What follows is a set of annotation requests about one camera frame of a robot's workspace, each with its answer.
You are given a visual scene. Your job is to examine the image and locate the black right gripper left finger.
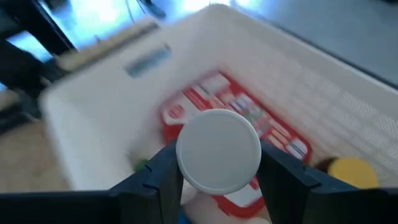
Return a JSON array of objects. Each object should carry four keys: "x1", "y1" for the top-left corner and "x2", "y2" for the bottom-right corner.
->
[{"x1": 108, "y1": 141, "x2": 184, "y2": 224}]

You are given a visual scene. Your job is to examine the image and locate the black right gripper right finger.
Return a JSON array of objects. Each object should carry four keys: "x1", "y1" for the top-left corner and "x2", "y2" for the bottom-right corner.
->
[{"x1": 257, "y1": 140, "x2": 321, "y2": 224}]

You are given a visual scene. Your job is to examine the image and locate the brown bottle yellow cap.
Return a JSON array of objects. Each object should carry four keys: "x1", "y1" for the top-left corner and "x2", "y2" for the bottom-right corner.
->
[{"x1": 315, "y1": 157, "x2": 379, "y2": 190}]

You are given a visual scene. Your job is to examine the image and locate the white pill bottle blue label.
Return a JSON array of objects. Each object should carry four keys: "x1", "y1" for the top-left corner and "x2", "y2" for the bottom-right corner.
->
[{"x1": 175, "y1": 108, "x2": 262, "y2": 196}]

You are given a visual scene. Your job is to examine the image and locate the red first aid kit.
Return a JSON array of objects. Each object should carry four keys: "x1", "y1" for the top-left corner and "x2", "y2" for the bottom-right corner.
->
[{"x1": 160, "y1": 70, "x2": 313, "y2": 218}]

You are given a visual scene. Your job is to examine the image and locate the white perforated plastic basket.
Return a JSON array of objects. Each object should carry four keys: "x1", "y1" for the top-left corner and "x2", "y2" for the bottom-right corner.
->
[{"x1": 40, "y1": 2, "x2": 398, "y2": 224}]

